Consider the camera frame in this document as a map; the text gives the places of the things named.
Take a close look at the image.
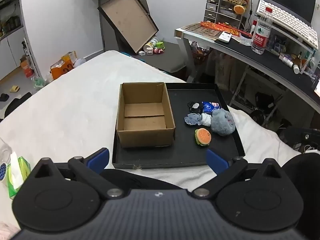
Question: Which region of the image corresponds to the black shallow tray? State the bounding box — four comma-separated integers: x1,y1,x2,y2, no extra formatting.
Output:
112,82,246,170

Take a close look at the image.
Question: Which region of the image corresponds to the long red patterned box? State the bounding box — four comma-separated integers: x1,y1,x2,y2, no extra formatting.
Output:
200,21,253,37

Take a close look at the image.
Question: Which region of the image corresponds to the grey-blue fluffy plush toy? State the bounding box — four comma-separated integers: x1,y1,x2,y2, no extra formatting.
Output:
211,109,236,136

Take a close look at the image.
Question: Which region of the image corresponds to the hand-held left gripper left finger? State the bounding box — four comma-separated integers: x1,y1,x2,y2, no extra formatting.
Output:
30,148,124,200

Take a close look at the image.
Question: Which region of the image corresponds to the clear plastic water bottle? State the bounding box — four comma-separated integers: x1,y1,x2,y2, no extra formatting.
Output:
251,7,273,55

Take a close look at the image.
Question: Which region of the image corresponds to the white paper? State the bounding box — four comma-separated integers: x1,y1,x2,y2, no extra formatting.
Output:
201,113,213,127

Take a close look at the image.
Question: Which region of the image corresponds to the orange open box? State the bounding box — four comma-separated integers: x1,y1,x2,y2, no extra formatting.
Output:
50,51,77,80

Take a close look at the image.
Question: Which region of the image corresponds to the desk riser shelf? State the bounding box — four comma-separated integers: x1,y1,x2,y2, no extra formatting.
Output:
252,17,315,74

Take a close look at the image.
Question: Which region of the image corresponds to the black and white keychain toy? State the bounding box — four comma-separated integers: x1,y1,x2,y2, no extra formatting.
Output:
187,101,203,113

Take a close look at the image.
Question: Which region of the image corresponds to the brown cardboard box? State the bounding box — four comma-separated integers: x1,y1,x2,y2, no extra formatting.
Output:
116,82,176,148

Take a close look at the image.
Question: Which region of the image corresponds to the green tissue pack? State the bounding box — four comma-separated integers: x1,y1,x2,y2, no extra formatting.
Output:
7,152,32,200

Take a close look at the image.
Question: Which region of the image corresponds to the red plastic basket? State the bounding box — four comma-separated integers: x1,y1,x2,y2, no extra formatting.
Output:
191,45,213,67

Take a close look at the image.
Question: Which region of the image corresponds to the white labelled can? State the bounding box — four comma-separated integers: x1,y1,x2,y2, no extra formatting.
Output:
144,37,160,52

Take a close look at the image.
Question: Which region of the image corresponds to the blue tissue packet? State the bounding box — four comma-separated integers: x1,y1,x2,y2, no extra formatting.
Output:
201,101,221,114

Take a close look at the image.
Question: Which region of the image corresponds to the black curved desk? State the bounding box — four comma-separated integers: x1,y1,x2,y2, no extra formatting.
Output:
174,21,320,108

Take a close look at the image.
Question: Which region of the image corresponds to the burger plush toy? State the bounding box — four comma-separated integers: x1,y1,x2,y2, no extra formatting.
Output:
195,128,212,146

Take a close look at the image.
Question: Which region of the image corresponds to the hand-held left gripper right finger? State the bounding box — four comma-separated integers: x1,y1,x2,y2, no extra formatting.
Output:
191,148,288,200

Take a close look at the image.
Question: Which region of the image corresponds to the white keyboard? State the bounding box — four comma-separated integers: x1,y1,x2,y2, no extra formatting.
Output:
256,0,319,50

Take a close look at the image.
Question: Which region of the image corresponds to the orange carton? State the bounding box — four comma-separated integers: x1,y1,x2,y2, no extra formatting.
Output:
20,56,35,78

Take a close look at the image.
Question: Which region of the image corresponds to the large brown box lid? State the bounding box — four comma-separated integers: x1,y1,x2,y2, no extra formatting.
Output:
97,0,159,55

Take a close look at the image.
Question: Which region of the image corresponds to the grey desktop drawer organizer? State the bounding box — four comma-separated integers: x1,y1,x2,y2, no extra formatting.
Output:
204,0,247,29

